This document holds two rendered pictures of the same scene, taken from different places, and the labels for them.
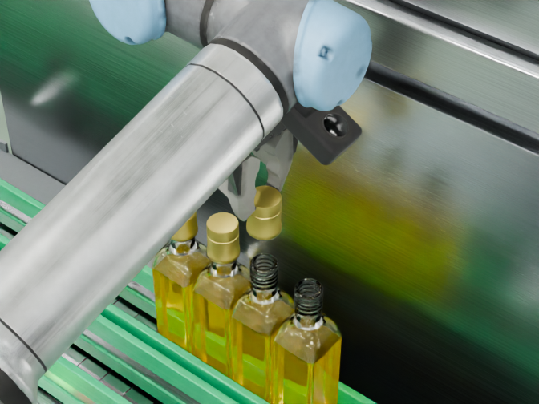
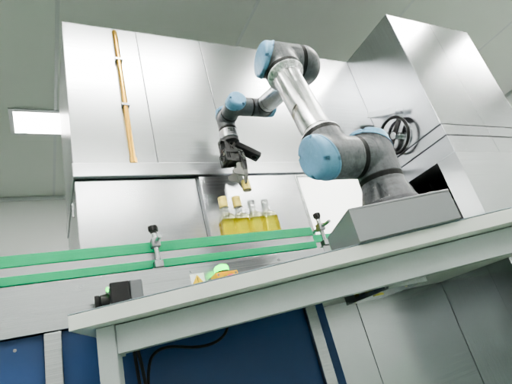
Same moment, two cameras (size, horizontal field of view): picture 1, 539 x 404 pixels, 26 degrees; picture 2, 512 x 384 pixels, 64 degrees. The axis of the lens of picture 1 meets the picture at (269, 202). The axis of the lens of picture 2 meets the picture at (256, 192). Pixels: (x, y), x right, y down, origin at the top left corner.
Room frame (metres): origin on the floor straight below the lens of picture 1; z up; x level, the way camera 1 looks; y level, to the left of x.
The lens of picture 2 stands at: (0.30, 1.38, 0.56)
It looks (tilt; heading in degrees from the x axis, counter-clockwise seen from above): 23 degrees up; 291
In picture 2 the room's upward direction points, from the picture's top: 15 degrees counter-clockwise
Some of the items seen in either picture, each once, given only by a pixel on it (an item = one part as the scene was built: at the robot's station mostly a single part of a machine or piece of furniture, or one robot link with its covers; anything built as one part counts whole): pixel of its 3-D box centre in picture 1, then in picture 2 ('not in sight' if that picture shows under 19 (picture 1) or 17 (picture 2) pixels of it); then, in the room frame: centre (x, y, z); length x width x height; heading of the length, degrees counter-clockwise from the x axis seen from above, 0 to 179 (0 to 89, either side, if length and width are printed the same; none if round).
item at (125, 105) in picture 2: not in sight; (123, 91); (1.21, 0.22, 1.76); 0.03 x 0.03 x 0.72; 52
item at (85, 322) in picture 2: not in sight; (347, 293); (0.68, -0.29, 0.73); 1.58 x 1.52 x 0.04; 28
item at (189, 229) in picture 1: (180, 216); (222, 203); (0.93, 0.10, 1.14); 0.04 x 0.04 x 0.04
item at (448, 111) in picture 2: not in sight; (436, 104); (-0.01, -1.04, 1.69); 0.70 x 0.37 x 0.89; 52
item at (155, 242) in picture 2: not in sight; (157, 244); (0.99, 0.45, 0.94); 0.07 x 0.04 x 0.13; 142
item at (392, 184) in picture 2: not in sight; (386, 194); (0.36, 0.29, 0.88); 0.15 x 0.15 x 0.10
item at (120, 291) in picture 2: not in sight; (125, 300); (1.04, 0.55, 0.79); 0.08 x 0.08 x 0.08; 52
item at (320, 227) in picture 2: not in sight; (317, 232); (0.66, -0.05, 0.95); 0.17 x 0.03 x 0.12; 142
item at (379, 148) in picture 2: not in sight; (370, 155); (0.36, 0.30, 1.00); 0.13 x 0.12 x 0.14; 49
